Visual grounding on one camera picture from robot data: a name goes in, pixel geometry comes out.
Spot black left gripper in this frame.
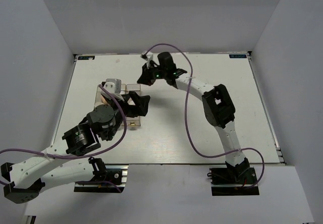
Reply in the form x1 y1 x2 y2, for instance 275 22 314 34
105 91 150 141

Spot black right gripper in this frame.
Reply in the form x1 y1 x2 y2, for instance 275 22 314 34
138 61 168 86

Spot beige gourd makeup sponge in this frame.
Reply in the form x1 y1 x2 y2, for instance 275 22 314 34
99 95 110 105

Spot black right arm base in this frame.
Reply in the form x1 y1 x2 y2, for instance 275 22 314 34
207 167 259 196

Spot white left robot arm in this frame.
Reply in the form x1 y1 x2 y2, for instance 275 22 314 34
1 91 150 204

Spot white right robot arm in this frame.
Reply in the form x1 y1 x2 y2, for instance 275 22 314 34
137 52 250 183

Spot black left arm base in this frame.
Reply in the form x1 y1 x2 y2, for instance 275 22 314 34
74 164 128 194

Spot clear organizer middle compartment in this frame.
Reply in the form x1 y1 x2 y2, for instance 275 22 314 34
110 84 127 95

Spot blue label sticker left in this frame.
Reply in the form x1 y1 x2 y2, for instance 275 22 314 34
78 55 95 60

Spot blue label sticker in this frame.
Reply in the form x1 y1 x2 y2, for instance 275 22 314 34
229 54 247 59
78 55 95 60

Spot blue label sticker right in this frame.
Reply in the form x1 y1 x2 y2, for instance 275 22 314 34
229 54 247 59

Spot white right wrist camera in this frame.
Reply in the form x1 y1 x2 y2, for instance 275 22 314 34
141 52 153 69

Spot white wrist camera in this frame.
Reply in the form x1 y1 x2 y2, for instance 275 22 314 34
141 52 153 69
101 78 123 100

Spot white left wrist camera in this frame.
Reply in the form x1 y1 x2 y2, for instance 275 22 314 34
101 78 123 100

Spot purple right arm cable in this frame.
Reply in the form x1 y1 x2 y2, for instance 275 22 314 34
142 43 265 189

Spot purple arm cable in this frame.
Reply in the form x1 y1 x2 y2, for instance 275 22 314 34
142 43 265 189
0 85 128 193

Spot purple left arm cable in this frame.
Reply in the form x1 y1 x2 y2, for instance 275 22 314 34
0 85 128 193

